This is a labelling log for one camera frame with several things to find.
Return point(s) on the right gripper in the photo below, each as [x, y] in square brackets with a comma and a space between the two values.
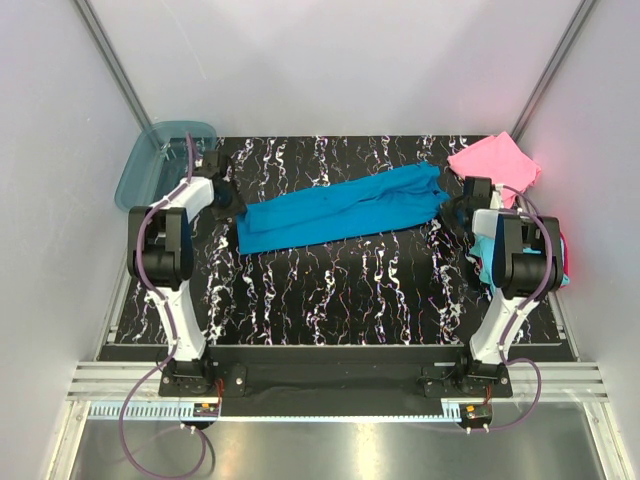
[447, 213]

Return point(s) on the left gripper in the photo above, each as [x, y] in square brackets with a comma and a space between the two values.
[237, 207]

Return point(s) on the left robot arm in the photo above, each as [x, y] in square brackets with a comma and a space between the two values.
[161, 256]

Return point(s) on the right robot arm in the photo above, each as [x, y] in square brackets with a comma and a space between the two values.
[522, 253]

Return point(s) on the light blue folded t-shirt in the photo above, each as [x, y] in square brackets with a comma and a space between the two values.
[483, 250]

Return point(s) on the pink folded t-shirt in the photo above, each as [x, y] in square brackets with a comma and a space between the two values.
[500, 159]

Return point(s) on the teal plastic bin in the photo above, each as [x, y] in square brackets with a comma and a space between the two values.
[159, 161]

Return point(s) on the magenta folded t-shirt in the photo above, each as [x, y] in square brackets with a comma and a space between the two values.
[565, 255]

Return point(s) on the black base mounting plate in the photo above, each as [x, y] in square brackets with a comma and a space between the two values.
[352, 381]

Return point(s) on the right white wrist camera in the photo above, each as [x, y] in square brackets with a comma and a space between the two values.
[497, 202]

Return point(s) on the slotted cable duct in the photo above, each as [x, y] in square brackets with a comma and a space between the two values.
[189, 411]

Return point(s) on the right corner frame post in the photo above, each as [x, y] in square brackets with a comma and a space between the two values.
[559, 55]

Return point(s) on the corner frame post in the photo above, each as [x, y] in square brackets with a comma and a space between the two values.
[108, 54]
[559, 55]

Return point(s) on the left corner frame post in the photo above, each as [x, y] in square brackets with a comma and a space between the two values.
[108, 54]

